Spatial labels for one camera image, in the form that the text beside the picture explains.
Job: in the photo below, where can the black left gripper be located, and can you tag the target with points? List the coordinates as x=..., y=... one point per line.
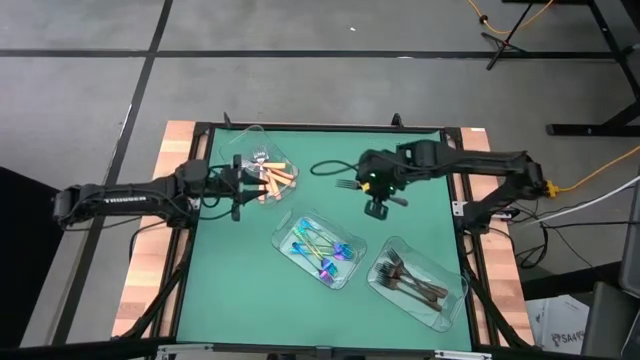
x=227, y=182

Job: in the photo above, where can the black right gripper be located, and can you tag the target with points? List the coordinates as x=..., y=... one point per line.
x=380, y=170

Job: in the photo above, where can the clear plastic bin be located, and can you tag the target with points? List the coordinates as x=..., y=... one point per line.
x=400, y=305
x=350, y=265
x=240, y=145

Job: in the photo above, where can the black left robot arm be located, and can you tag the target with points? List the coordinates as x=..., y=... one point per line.
x=125, y=197

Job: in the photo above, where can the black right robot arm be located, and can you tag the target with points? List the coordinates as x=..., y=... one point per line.
x=475, y=160

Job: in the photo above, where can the black table clamp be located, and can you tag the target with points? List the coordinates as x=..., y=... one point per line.
x=397, y=121
x=227, y=121

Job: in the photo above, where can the green table mat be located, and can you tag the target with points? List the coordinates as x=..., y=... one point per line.
x=250, y=300

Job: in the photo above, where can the black floor stand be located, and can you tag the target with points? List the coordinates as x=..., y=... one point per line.
x=505, y=42

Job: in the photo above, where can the white printed box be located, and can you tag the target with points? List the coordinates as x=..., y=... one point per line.
x=560, y=325

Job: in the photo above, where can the black panel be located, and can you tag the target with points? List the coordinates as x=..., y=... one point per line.
x=30, y=260

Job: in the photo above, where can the grey cabinet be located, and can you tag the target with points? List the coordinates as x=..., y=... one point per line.
x=631, y=250

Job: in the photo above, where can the grey chair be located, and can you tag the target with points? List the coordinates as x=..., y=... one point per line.
x=610, y=320

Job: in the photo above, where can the black table frame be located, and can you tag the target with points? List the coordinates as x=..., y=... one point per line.
x=325, y=128

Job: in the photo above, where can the black desk frame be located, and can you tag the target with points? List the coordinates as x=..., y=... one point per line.
x=575, y=130

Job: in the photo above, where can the black front rail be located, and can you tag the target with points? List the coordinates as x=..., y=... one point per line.
x=100, y=350

